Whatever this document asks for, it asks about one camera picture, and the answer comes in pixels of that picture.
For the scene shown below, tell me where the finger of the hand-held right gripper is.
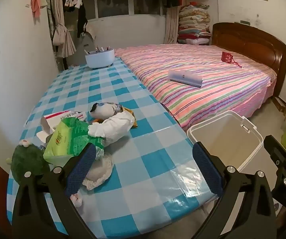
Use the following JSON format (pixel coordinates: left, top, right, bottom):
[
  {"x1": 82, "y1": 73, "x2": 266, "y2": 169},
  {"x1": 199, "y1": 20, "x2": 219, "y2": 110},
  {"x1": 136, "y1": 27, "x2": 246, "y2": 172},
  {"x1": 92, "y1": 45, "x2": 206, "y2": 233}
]
[{"x1": 264, "y1": 135, "x2": 286, "y2": 205}]

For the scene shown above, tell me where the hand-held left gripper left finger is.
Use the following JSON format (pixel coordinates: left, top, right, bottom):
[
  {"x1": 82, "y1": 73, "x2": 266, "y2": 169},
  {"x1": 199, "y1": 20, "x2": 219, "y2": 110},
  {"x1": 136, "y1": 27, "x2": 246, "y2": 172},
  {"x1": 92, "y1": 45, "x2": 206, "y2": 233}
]
[{"x1": 11, "y1": 143, "x2": 101, "y2": 239}]

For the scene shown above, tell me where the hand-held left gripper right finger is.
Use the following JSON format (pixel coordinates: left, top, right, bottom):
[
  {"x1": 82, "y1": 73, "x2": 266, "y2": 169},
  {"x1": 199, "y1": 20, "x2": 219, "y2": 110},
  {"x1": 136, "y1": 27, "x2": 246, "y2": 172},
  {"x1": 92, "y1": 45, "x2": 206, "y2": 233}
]
[{"x1": 192, "y1": 141, "x2": 277, "y2": 239}]

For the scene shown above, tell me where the white plastic bin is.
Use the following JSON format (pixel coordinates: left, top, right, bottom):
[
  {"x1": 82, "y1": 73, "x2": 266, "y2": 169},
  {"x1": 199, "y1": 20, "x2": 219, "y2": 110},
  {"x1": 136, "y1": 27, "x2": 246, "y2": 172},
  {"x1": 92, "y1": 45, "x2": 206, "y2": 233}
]
[{"x1": 186, "y1": 110, "x2": 263, "y2": 177}]

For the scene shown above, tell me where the green plastic packet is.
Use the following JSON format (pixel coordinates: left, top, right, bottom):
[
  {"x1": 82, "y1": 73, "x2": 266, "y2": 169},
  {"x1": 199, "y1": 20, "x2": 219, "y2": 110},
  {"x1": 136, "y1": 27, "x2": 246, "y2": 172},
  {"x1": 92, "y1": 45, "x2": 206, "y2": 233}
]
[{"x1": 43, "y1": 117, "x2": 106, "y2": 166}]

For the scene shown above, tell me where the white medicine box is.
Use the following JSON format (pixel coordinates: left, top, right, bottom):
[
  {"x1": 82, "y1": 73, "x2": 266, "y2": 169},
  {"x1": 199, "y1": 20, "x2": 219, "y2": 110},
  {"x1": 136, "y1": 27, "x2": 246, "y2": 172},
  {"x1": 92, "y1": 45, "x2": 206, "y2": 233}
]
[{"x1": 36, "y1": 111, "x2": 87, "y2": 143}]

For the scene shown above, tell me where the white lace cloth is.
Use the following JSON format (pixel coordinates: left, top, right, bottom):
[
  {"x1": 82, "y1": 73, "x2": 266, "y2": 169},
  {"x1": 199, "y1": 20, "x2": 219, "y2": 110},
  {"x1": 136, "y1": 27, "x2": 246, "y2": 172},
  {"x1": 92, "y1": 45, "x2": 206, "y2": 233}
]
[{"x1": 82, "y1": 152, "x2": 114, "y2": 191}]

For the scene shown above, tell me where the blue checkered tablecloth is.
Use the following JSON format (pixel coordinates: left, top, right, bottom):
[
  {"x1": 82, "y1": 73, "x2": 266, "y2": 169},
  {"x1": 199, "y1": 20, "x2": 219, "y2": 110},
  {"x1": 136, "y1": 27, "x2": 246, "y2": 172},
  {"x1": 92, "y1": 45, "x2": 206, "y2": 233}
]
[{"x1": 6, "y1": 55, "x2": 223, "y2": 239}]

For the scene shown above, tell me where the green plush toy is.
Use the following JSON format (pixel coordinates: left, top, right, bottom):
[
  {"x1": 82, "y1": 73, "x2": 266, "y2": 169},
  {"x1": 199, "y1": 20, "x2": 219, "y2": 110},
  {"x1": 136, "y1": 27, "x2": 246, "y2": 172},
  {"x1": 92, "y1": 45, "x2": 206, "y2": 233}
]
[{"x1": 6, "y1": 139, "x2": 51, "y2": 185}]

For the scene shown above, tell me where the gold snack wrapper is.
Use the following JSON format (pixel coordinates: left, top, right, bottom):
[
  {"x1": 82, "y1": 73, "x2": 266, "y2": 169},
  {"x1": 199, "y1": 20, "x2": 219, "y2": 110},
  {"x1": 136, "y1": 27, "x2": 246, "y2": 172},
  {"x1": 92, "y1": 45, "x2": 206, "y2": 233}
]
[{"x1": 120, "y1": 107, "x2": 138, "y2": 129}]

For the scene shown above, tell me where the striped pink bedsheet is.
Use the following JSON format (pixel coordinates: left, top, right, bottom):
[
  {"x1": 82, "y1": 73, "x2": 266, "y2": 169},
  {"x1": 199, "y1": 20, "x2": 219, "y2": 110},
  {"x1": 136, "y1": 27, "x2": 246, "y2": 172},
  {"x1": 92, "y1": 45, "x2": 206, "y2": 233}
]
[{"x1": 114, "y1": 43, "x2": 277, "y2": 132}]

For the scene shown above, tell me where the pale blue flat box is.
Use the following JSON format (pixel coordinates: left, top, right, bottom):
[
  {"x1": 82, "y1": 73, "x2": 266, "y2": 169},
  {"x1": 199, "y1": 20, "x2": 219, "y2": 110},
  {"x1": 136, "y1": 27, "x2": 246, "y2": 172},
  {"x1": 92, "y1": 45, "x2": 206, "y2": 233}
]
[{"x1": 168, "y1": 70, "x2": 203, "y2": 88}]

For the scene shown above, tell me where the red pouch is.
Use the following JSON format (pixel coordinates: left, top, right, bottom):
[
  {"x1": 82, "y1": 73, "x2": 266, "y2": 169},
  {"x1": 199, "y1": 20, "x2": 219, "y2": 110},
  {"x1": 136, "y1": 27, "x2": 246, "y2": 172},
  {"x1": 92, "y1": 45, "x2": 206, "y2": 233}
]
[{"x1": 221, "y1": 52, "x2": 242, "y2": 68}]

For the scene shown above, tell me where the dark wooden headboard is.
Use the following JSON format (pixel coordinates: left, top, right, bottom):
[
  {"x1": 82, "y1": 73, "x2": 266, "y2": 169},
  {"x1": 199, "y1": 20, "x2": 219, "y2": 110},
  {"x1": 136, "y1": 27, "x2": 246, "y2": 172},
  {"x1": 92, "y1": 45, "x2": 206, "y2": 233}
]
[{"x1": 211, "y1": 22, "x2": 286, "y2": 97}]

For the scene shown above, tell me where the white footed basin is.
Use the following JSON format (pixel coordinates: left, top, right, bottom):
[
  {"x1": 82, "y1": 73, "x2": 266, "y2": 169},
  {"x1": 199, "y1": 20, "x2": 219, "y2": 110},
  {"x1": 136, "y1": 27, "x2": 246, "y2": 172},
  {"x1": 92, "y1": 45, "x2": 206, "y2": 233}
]
[{"x1": 85, "y1": 48, "x2": 115, "y2": 69}]

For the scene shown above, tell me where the stack of folded quilts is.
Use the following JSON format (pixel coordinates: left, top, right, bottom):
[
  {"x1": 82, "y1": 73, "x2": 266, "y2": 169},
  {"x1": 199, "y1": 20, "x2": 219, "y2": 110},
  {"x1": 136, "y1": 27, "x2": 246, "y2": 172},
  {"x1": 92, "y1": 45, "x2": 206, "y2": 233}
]
[{"x1": 177, "y1": 2, "x2": 212, "y2": 46}]

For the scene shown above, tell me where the beige narrow curtain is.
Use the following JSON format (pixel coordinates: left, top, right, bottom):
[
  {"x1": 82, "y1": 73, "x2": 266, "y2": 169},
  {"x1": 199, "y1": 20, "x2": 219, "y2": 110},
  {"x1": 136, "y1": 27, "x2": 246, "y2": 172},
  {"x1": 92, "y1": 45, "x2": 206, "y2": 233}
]
[{"x1": 164, "y1": 5, "x2": 179, "y2": 45}]

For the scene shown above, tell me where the black hanging garment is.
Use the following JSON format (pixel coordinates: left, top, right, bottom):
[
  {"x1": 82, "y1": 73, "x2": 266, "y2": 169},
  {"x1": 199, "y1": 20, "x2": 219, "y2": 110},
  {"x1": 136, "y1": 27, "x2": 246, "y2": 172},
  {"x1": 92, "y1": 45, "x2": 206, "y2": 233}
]
[{"x1": 77, "y1": 4, "x2": 88, "y2": 38}]

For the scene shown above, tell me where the beige tied curtain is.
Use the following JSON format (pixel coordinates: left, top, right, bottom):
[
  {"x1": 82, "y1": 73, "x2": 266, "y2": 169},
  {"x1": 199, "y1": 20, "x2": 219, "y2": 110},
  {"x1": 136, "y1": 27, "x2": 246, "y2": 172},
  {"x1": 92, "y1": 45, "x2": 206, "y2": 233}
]
[{"x1": 47, "y1": 0, "x2": 76, "y2": 58}]

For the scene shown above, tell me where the pink hanging towel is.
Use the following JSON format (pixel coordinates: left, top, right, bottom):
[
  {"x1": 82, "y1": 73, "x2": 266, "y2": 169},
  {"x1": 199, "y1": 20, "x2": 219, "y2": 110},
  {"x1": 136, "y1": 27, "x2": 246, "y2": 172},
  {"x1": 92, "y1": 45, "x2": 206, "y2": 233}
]
[{"x1": 31, "y1": 0, "x2": 48, "y2": 18}]

